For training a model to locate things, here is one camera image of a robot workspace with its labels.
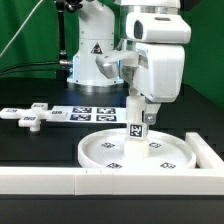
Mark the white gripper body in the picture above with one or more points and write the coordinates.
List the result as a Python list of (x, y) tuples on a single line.
[(157, 39)]

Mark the white round table top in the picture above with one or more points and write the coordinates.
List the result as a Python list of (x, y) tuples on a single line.
[(108, 149)]

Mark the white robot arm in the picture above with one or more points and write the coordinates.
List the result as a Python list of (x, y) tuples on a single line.
[(103, 43)]

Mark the white L-shaped obstacle fence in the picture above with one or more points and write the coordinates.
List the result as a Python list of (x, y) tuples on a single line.
[(206, 178)]

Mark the white marker sheet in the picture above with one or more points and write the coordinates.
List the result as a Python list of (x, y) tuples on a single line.
[(83, 114)]

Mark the black camera stand pole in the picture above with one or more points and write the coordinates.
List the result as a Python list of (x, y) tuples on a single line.
[(70, 6)]

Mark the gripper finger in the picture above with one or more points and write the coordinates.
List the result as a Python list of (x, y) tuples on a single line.
[(150, 113)]

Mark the white cross-shaped table base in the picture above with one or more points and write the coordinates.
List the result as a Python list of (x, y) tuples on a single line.
[(32, 117)]

